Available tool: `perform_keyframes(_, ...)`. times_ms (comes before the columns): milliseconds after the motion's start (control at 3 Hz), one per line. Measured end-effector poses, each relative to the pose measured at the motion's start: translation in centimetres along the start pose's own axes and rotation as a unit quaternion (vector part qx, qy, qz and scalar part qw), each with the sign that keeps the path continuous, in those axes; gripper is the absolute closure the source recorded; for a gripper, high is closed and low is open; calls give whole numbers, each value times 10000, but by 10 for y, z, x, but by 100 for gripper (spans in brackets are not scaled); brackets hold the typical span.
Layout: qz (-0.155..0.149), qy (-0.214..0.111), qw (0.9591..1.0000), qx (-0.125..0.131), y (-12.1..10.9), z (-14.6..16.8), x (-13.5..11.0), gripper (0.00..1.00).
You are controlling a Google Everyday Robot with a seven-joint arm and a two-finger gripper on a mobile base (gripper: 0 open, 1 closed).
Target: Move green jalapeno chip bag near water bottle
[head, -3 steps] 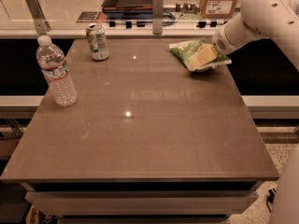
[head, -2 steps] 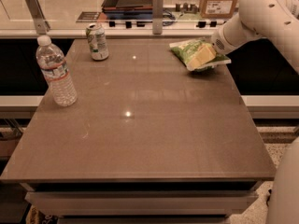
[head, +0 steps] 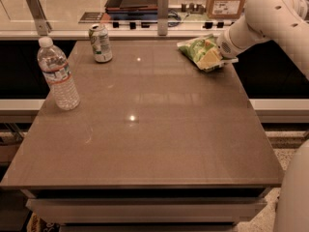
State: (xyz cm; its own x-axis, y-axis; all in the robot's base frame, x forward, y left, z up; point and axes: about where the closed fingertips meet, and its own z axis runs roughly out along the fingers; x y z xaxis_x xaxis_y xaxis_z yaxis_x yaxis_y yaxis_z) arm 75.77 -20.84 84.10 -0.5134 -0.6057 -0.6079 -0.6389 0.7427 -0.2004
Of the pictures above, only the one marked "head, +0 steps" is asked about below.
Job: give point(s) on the clear plastic water bottle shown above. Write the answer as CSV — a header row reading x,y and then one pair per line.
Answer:
x,y
56,71

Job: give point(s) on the cardboard box with label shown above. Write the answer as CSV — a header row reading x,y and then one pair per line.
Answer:
x,y
224,9

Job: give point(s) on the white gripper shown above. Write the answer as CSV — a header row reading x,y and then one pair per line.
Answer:
x,y
226,46

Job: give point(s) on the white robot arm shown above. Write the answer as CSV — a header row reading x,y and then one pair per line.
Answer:
x,y
279,21

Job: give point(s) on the centre metal bracket post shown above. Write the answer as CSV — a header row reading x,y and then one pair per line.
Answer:
x,y
162,17

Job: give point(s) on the green and white soda can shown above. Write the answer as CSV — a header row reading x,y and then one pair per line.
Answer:
x,y
100,43

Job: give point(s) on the green jalapeno chip bag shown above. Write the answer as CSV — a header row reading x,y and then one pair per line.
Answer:
x,y
193,49

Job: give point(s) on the metal bracket post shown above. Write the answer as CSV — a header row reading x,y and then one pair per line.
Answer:
x,y
162,17
42,25

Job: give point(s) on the left metal bracket post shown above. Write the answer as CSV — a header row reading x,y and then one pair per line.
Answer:
x,y
42,25

